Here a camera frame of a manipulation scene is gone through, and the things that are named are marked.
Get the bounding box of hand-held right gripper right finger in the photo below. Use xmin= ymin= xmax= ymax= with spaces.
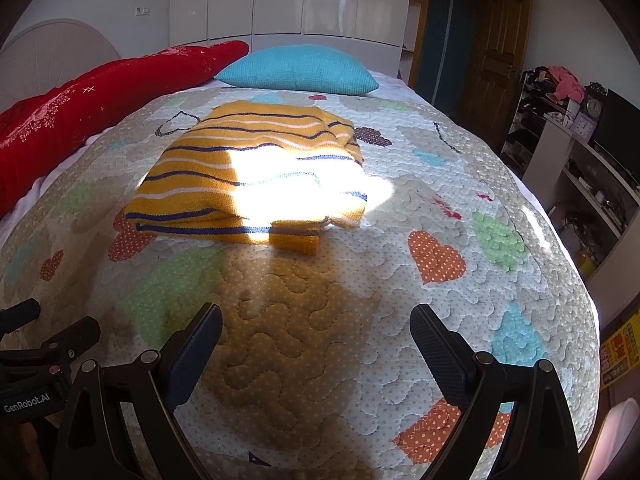
xmin=409 ymin=303 xmax=584 ymax=480

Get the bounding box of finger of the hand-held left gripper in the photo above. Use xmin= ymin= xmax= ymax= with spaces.
xmin=0 ymin=317 xmax=102 ymax=376
xmin=0 ymin=298 xmax=41 ymax=334

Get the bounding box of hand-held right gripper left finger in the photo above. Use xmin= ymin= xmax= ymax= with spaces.
xmin=52 ymin=302 xmax=224 ymax=480

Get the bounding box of yellow striped knit sweater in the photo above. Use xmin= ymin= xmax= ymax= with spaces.
xmin=122 ymin=100 xmax=370 ymax=257

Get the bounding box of quilted heart-print bedspread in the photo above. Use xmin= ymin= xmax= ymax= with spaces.
xmin=0 ymin=85 xmax=602 ymax=480

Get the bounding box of yellow bottle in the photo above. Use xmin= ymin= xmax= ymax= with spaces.
xmin=575 ymin=247 xmax=597 ymax=279

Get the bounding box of yellow printed sign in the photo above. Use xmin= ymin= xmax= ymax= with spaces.
xmin=599 ymin=309 xmax=640 ymax=390

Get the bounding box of red printed blanket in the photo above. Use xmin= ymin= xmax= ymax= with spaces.
xmin=0 ymin=40 xmax=250 ymax=219

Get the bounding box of white shelf desk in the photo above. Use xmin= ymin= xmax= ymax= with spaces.
xmin=520 ymin=109 xmax=640 ymax=282

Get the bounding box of shoe rack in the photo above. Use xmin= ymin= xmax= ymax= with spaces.
xmin=500 ymin=66 xmax=557 ymax=172

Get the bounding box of purple square clock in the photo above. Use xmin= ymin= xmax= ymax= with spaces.
xmin=570 ymin=112 xmax=597 ymax=142

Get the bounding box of white rounded headboard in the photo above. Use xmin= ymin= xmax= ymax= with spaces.
xmin=0 ymin=18 xmax=121 ymax=107

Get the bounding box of white bed sheet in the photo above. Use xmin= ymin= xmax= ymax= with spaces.
xmin=214 ymin=72 xmax=418 ymax=101

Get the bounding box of black monitor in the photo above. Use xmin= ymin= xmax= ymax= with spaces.
xmin=592 ymin=88 xmax=640 ymax=172

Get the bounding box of black alarm clock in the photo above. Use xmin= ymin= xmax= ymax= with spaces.
xmin=582 ymin=82 xmax=609 ymax=122

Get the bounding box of pink cloth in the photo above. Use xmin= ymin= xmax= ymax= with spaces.
xmin=546 ymin=65 xmax=587 ymax=104

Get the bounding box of brown wooden door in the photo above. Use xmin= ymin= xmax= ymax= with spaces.
xmin=464 ymin=0 xmax=527 ymax=117

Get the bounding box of turquoise pillow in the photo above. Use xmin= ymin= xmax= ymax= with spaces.
xmin=215 ymin=45 xmax=379 ymax=97

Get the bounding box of white glossy wardrobe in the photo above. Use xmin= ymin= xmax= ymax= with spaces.
xmin=169 ymin=0 xmax=414 ymax=74

